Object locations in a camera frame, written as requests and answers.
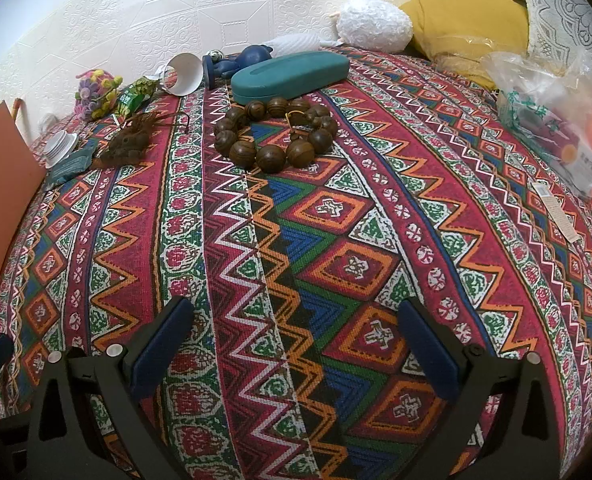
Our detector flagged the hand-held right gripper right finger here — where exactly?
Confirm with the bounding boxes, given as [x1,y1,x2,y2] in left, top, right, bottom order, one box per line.
[397,296,562,480]

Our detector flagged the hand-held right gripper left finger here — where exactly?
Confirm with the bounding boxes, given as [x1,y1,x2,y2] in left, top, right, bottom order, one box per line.
[26,296,212,480]

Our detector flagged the orange cardboard box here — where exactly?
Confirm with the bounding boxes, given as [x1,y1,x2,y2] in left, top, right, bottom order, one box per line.
[0,101,47,341]

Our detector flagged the wooden bead bracelet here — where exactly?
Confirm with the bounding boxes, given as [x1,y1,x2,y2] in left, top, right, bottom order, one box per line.
[213,98,338,175]

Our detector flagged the teal glasses case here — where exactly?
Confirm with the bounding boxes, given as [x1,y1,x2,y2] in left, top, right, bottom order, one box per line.
[231,51,349,104]

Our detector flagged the patterned woven blanket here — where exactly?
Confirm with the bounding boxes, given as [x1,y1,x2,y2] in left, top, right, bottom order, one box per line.
[0,40,592,480]

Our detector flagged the small clear label strip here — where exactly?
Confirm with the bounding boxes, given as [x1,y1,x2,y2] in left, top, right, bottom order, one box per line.
[530,182,579,242]

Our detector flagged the teal foil packet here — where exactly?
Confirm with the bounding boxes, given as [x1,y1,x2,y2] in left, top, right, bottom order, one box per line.
[46,140,99,191]

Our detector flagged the brown toy lobster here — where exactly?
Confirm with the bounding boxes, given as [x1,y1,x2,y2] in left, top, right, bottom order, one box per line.
[93,110,192,168]

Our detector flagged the white plastic cap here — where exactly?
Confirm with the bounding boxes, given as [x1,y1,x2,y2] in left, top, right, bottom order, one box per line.
[41,129,79,168]

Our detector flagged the green snack packet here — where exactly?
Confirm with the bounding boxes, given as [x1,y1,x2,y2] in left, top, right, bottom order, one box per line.
[113,78,157,117]

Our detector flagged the colourful pom-pom ball toy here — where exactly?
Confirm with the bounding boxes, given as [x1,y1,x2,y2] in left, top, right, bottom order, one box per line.
[76,70,123,121]

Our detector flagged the clear plastic bag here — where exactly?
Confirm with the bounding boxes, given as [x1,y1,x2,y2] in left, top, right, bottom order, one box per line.
[481,50,592,201]

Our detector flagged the white paper cup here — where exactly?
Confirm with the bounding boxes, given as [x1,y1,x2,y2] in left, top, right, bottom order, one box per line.
[157,53,206,97]

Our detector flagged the blue toy figure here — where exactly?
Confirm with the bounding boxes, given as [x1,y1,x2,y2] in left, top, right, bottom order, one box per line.
[202,45,276,80]

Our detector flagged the white fluffy pillow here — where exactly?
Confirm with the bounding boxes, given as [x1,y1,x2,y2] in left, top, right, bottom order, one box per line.
[335,0,414,52]

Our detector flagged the yellow pillow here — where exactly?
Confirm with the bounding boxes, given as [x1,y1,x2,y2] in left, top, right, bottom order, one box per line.
[398,0,529,91]

